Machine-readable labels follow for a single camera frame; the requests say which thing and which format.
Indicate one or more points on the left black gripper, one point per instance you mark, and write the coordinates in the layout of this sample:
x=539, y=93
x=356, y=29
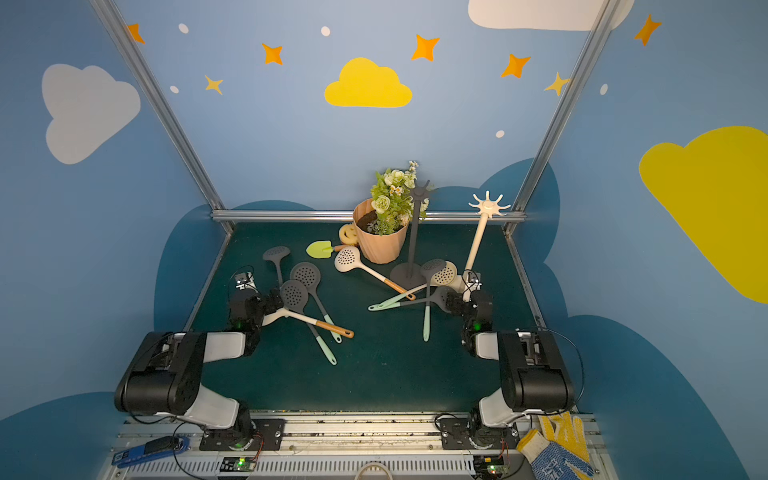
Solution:
x=264, y=303

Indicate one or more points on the cream skimmer wood handle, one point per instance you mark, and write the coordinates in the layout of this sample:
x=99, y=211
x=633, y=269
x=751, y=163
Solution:
x=284, y=312

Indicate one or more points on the grey skimmer mint handle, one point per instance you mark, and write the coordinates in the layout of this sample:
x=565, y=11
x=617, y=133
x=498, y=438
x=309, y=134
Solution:
x=310, y=276
x=443, y=297
x=295, y=297
x=428, y=288

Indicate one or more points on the cream skimmer mint handle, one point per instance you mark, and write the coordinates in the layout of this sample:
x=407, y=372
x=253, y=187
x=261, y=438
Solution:
x=443, y=278

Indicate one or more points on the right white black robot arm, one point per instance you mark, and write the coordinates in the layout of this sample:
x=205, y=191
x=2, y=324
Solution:
x=533, y=378

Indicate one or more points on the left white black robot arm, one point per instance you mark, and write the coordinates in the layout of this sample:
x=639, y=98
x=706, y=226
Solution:
x=165, y=378

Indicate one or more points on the all grey slotted skimmer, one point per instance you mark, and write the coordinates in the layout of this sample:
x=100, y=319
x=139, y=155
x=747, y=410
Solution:
x=275, y=256

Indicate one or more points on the dark grey utensil rack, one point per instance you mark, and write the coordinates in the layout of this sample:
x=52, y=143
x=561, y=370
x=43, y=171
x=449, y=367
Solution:
x=407, y=274

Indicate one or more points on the cream utensil rack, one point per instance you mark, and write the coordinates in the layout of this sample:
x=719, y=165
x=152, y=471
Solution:
x=487, y=208

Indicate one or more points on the green small spatula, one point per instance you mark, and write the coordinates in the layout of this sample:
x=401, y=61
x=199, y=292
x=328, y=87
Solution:
x=325, y=249

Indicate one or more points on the pink ribbed flower pot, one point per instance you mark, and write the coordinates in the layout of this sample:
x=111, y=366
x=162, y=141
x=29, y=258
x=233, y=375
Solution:
x=378, y=249

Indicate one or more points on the yellow smiley sponge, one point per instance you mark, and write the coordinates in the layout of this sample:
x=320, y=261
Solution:
x=348, y=235

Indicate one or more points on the green white artificial flowers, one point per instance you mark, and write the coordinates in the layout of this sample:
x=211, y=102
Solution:
x=391, y=199

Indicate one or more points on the yellow blue work glove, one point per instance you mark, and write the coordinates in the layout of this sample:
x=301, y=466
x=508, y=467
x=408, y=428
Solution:
x=558, y=449

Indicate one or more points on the blue handheld device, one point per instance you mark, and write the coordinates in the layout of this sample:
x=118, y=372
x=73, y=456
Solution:
x=167, y=446

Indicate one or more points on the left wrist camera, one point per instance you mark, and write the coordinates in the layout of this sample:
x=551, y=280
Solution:
x=244, y=280

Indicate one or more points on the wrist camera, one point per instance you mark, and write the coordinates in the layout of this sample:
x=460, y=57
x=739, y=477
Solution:
x=470, y=282
x=244, y=280

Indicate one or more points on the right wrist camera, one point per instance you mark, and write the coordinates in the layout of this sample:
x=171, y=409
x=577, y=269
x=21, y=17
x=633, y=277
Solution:
x=470, y=282

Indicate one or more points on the cream skimmer wooden handle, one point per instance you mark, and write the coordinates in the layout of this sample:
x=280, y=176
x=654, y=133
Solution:
x=348, y=259

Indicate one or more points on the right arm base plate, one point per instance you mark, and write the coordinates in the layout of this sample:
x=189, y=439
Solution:
x=462, y=434

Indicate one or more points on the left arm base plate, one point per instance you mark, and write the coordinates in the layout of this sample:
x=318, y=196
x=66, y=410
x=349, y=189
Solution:
x=263, y=434

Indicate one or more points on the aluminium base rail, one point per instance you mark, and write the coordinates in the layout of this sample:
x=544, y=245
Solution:
x=330, y=445

